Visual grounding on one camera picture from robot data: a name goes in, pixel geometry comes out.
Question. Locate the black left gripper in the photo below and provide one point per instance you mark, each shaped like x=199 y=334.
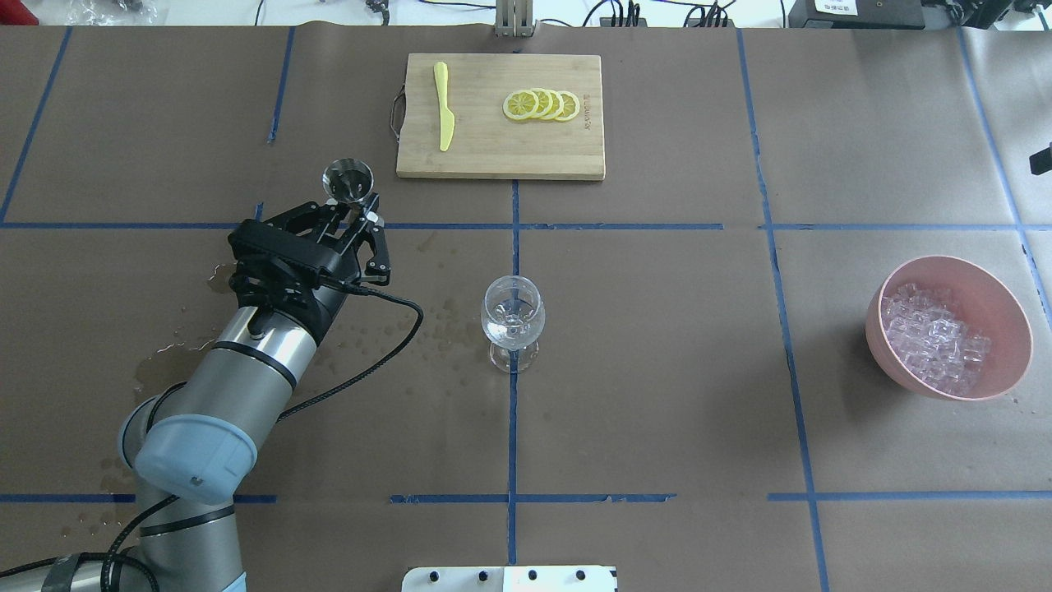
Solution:
x=322 y=301

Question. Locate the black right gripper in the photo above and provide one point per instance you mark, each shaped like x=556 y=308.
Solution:
x=1040 y=161

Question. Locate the steel cocktail jigger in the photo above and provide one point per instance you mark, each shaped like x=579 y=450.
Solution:
x=348 y=184

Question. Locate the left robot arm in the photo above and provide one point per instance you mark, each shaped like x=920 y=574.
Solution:
x=191 y=447

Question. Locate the clear wine glass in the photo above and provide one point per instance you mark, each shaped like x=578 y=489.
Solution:
x=513 y=316

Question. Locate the pile of ice cubes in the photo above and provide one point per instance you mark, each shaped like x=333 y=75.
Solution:
x=925 y=329

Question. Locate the pink bowl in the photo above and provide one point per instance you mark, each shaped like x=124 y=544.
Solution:
x=986 y=303

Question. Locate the yellow plastic knife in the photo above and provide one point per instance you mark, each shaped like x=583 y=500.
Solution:
x=441 y=77

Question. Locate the bamboo cutting board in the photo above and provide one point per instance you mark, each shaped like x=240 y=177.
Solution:
x=486 y=144

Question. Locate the lemon slice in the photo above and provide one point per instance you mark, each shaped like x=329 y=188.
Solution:
x=521 y=105
x=555 y=105
x=543 y=103
x=570 y=106

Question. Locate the clear plastic bag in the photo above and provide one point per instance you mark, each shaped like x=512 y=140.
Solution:
x=117 y=13

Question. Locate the aluminium frame post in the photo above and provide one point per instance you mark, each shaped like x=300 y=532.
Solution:
x=514 y=19

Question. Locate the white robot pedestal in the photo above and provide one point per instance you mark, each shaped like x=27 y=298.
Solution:
x=512 y=578

